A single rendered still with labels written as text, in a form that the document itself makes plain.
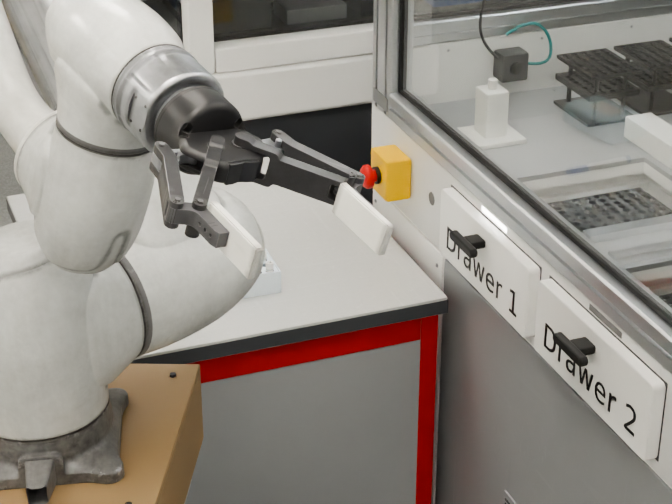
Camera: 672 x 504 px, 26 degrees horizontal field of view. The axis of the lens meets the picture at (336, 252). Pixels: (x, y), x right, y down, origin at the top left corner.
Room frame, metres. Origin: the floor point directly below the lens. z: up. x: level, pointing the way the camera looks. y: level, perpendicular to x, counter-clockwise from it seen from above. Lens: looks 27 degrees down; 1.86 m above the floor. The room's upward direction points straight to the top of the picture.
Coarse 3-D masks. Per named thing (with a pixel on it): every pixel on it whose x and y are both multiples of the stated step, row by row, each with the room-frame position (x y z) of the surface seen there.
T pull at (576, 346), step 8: (560, 336) 1.60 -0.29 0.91; (560, 344) 1.59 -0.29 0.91; (568, 344) 1.58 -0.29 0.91; (576, 344) 1.58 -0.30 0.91; (584, 344) 1.58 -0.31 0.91; (592, 344) 1.58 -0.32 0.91; (568, 352) 1.58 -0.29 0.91; (576, 352) 1.56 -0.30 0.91; (584, 352) 1.57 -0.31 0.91; (592, 352) 1.58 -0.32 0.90; (576, 360) 1.56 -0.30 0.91; (584, 360) 1.55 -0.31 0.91
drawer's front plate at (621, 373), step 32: (544, 288) 1.71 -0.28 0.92; (544, 320) 1.71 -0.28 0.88; (576, 320) 1.63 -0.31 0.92; (544, 352) 1.70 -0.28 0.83; (608, 352) 1.56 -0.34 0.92; (576, 384) 1.62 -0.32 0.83; (608, 384) 1.55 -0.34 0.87; (640, 384) 1.48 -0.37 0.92; (608, 416) 1.54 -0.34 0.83; (640, 416) 1.48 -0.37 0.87; (640, 448) 1.47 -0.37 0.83
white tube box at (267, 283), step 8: (264, 264) 2.03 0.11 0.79; (264, 272) 2.00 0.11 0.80; (272, 272) 1.99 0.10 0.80; (280, 272) 1.99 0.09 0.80; (256, 280) 1.98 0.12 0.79; (264, 280) 1.99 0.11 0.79; (272, 280) 1.99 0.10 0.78; (280, 280) 1.99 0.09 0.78; (256, 288) 1.98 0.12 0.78; (264, 288) 1.99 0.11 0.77; (272, 288) 1.99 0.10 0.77; (280, 288) 1.99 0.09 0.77; (248, 296) 1.98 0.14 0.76
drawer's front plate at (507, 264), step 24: (456, 192) 2.00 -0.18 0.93; (456, 216) 1.97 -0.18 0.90; (480, 216) 1.92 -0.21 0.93; (504, 240) 1.84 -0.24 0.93; (456, 264) 1.96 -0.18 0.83; (480, 264) 1.89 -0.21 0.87; (504, 264) 1.82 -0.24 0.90; (528, 264) 1.77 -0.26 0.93; (480, 288) 1.89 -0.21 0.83; (504, 288) 1.82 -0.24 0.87; (528, 288) 1.75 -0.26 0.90; (504, 312) 1.81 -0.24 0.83; (528, 312) 1.75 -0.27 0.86; (528, 336) 1.76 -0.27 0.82
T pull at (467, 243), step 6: (450, 234) 1.90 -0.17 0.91; (456, 234) 1.89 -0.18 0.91; (474, 234) 1.90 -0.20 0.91; (456, 240) 1.89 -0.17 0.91; (462, 240) 1.88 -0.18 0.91; (468, 240) 1.88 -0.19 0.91; (474, 240) 1.88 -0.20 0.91; (480, 240) 1.88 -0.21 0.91; (462, 246) 1.87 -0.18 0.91; (468, 246) 1.86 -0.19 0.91; (474, 246) 1.87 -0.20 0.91; (480, 246) 1.87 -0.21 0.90; (468, 252) 1.85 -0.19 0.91; (474, 252) 1.84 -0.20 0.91
